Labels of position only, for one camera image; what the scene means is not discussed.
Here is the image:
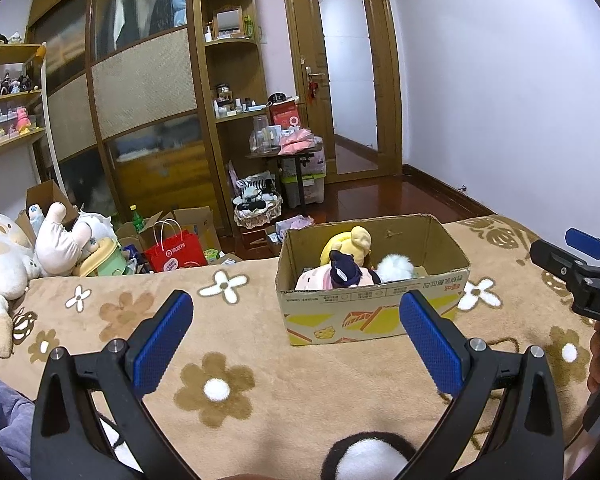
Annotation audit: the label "pink cloth bundle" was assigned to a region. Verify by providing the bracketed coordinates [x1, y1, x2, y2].
[278, 129, 317, 157]

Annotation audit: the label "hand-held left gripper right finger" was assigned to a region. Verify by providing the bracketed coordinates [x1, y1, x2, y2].
[397, 290, 566, 480]

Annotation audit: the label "frilled basket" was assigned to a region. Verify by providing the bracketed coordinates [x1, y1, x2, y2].
[232, 192, 285, 231]

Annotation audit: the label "pink square plush pillow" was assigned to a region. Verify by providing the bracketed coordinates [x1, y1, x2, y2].
[295, 266, 334, 291]

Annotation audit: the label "red paper bag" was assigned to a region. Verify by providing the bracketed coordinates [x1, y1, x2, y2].
[144, 220, 210, 274]

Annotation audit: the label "pale-haired dark plush doll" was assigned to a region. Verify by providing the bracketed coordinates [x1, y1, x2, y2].
[328, 250, 417, 289]

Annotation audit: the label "red box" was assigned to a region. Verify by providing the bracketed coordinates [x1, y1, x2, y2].
[270, 101, 302, 132]

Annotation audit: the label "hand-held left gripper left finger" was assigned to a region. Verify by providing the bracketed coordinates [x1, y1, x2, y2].
[30, 290, 195, 480]

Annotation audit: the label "wooden wardrobe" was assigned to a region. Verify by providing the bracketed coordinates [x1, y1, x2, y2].
[25, 0, 216, 233]

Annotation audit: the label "cardboard box with yellow print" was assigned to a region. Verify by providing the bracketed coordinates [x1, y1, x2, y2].
[275, 214, 472, 347]

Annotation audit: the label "small wooden mirror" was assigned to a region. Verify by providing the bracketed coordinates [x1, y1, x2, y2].
[212, 6, 244, 39]

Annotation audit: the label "white plush doll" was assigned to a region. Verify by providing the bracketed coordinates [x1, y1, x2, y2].
[34, 202, 117, 277]

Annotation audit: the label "striped plush toy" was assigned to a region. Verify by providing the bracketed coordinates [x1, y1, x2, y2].
[237, 172, 277, 202]

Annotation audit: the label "clear plastic containers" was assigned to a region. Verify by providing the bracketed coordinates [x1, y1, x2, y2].
[251, 116, 284, 154]

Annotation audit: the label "dark side table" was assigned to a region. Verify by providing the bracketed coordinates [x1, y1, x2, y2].
[245, 142, 326, 218]

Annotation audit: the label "person's purple-clad leg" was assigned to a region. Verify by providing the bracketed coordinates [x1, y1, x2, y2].
[0, 367, 37, 478]

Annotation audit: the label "wooden corner shelf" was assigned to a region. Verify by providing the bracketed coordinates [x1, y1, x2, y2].
[197, 0, 282, 242]

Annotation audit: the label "open brown cardboard box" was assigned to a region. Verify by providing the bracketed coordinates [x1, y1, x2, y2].
[12, 180, 79, 233]
[172, 206, 219, 254]

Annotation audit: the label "green and yellow plush toy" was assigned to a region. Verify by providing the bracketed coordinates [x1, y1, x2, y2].
[72, 237, 129, 277]

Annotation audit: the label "beige floral blanket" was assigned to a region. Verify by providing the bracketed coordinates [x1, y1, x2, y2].
[0, 215, 600, 480]

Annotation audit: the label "large cream plush toy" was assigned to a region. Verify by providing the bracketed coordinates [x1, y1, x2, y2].
[0, 212, 44, 359]

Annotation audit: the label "wooden door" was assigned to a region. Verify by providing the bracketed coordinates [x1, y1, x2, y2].
[281, 0, 404, 186]

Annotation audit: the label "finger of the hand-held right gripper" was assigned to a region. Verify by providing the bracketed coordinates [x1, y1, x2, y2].
[566, 228, 600, 267]
[529, 240, 598, 288]

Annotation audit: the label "wall shelf with figurines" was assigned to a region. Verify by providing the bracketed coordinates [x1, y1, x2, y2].
[0, 42, 48, 161]

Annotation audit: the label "clear plastic storage box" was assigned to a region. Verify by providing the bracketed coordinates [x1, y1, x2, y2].
[280, 150, 329, 209]

